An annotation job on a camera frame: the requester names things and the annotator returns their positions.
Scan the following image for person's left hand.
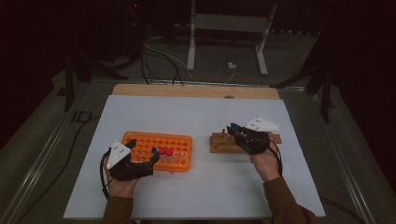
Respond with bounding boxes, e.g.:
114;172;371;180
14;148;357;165
104;172;142;199

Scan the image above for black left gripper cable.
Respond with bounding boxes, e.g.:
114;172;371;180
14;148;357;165
99;148;114;201

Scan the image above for black tripod stand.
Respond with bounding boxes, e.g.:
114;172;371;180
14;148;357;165
270;31;335;124
62;46;129;112

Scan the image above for orange plastic tube rack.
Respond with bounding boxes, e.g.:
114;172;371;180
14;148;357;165
121;131;193;174

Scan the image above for white metal stand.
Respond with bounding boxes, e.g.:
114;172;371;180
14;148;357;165
186;0;278;77

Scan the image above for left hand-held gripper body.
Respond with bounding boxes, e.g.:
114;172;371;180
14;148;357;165
106;139;155;182

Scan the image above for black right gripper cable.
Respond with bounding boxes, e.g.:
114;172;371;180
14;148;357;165
266;138;285;178

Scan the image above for dark equipment with red light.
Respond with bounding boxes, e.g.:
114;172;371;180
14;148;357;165
124;0;145;63

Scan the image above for white table mat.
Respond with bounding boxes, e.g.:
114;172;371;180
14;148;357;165
63;94;327;220

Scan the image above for thin black floor cable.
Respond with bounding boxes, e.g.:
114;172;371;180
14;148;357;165
17;114;102;223
319;195;367;224

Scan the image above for wooden test tube rack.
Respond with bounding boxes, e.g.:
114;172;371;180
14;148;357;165
209;127;283;155

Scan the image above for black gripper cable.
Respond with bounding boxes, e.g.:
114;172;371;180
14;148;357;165
99;148;114;201
266;138;285;178

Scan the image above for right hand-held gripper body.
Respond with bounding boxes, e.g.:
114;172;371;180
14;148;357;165
234;116;283;156

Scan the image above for metal floor rail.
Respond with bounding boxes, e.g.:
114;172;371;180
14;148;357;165
0;79;92;224
306;92;379;224

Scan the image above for white floor cable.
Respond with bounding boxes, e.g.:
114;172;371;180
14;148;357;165
218;66;236;85

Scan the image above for black floor cables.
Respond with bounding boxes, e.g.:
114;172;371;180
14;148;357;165
140;41;185;87

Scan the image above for person's right hand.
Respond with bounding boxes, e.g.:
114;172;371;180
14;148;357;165
250;132;282;183

